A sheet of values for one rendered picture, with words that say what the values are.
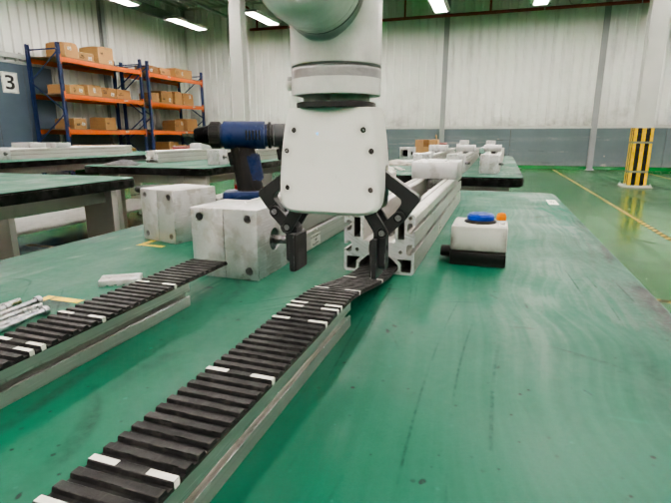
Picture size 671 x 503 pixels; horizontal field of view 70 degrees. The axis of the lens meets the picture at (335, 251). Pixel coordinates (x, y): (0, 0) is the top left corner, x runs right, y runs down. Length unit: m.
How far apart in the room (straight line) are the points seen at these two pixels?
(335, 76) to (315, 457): 0.30
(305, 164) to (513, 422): 0.28
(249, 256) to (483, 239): 0.34
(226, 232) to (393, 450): 0.42
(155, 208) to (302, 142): 0.51
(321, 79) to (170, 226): 0.53
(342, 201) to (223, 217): 0.25
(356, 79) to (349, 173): 0.08
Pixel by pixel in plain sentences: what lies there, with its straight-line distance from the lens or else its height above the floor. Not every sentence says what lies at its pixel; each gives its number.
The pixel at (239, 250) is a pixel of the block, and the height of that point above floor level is 0.82.
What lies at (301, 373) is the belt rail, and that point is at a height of 0.79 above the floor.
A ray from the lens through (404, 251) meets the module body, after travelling 0.67.
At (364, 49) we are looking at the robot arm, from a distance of 0.45.
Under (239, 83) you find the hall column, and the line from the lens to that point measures 12.06.
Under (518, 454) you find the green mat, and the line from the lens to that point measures 0.34.
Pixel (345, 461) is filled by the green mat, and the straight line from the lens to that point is 0.31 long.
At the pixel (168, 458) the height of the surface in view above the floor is 0.81.
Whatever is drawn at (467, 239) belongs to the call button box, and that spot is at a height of 0.82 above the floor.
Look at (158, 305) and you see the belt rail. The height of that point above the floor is 0.80.
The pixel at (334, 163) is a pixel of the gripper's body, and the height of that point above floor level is 0.94.
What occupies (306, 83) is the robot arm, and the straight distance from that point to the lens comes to 0.45.
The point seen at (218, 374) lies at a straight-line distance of 0.34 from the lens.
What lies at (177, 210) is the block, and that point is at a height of 0.84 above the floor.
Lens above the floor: 0.97
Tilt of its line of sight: 14 degrees down
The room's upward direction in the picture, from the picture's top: straight up
